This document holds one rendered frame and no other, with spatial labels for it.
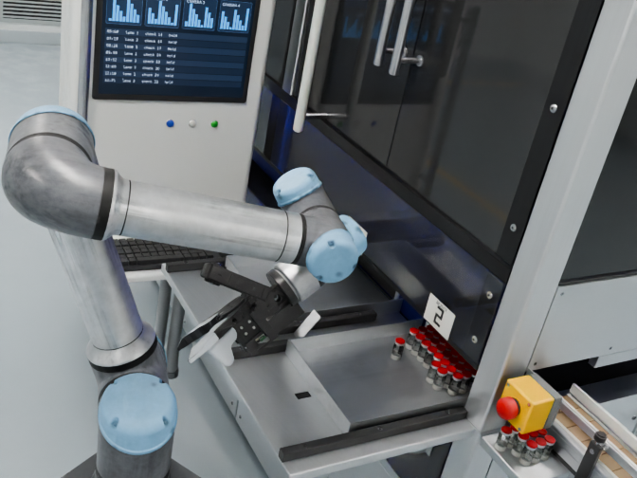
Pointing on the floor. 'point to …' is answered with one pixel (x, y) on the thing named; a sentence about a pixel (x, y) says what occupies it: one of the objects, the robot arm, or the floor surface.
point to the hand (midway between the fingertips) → (179, 352)
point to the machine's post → (552, 225)
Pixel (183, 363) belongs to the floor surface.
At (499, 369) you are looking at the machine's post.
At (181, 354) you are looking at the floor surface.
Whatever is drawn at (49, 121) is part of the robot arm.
